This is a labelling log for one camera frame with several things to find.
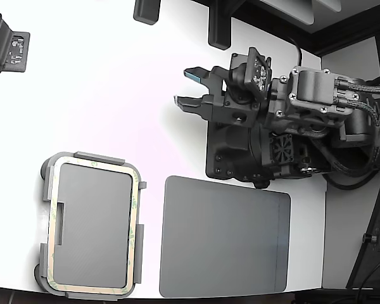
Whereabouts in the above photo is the gray frame holder jig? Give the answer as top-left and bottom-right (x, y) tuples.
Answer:
(34, 151), (148, 300)

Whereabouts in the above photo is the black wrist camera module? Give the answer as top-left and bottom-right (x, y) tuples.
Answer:
(228, 46), (272, 103)

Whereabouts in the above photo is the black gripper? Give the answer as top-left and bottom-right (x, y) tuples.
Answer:
(173, 65), (270, 129)

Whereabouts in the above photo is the black camera with circuit board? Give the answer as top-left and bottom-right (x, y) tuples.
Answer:
(0, 0), (31, 75)

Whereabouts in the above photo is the black braided cable bundle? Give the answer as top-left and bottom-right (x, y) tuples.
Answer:
(334, 78), (380, 134)

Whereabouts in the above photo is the short black stand foot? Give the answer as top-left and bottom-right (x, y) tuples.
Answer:
(132, 0), (162, 25)

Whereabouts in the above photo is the gray flat box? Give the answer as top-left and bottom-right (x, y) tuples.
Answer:
(158, 175), (292, 299)

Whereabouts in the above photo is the long black stand foot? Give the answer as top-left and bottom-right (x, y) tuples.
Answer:
(207, 0), (232, 50)

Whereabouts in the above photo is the black equipment rack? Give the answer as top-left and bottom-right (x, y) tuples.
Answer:
(346, 186), (380, 289)

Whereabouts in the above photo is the thin black cable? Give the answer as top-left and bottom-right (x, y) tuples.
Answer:
(286, 35), (304, 68)

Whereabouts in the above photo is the beige adhesive frame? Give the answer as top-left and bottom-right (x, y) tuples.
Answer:
(47, 157), (141, 294)

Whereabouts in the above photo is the black angled frame bar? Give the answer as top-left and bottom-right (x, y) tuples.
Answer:
(231, 0), (380, 58)

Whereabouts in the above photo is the black cable loop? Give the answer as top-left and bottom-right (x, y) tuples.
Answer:
(310, 139), (380, 191)

